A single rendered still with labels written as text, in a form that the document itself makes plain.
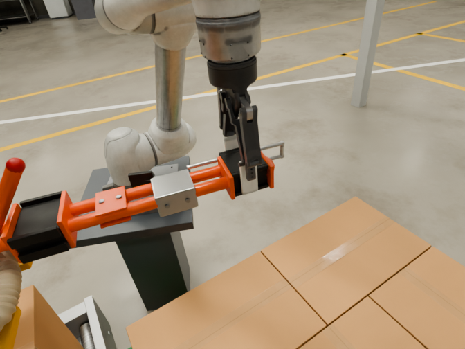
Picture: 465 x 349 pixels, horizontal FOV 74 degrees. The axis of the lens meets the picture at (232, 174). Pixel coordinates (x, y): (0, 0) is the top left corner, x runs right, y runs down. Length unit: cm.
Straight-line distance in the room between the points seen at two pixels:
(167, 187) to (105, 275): 171
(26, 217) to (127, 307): 148
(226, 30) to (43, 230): 39
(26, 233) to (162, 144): 84
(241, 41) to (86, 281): 198
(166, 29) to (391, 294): 118
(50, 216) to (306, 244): 108
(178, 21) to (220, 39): 55
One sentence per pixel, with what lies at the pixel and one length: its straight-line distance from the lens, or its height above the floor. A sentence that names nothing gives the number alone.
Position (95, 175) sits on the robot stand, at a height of 75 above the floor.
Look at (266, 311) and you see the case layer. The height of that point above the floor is 54.
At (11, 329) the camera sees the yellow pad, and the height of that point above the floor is 116.
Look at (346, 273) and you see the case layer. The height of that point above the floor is 54.
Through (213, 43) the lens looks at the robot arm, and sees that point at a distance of 45.
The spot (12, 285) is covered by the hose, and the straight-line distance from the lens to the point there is 60.
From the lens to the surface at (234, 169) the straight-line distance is 54.
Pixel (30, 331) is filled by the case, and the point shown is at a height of 95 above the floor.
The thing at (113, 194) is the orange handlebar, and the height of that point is 129.
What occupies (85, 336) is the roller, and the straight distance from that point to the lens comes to 134.
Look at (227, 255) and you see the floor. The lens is 208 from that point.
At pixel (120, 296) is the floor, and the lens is 208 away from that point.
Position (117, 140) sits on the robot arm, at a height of 104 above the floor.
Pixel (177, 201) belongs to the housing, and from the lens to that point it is 54.
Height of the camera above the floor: 161
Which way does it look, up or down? 36 degrees down
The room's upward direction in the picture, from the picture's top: 6 degrees counter-clockwise
